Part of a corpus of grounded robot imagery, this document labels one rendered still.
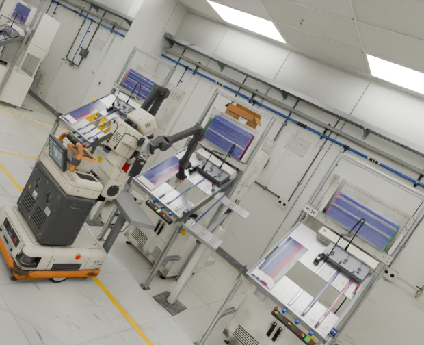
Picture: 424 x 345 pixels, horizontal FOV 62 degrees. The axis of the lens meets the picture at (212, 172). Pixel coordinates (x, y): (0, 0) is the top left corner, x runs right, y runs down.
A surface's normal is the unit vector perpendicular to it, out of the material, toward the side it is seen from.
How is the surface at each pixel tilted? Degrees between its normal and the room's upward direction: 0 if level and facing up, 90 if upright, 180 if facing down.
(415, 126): 90
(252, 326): 90
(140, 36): 90
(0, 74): 90
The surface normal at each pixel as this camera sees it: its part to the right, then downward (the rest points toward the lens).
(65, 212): 0.66, 0.47
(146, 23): -0.50, -0.16
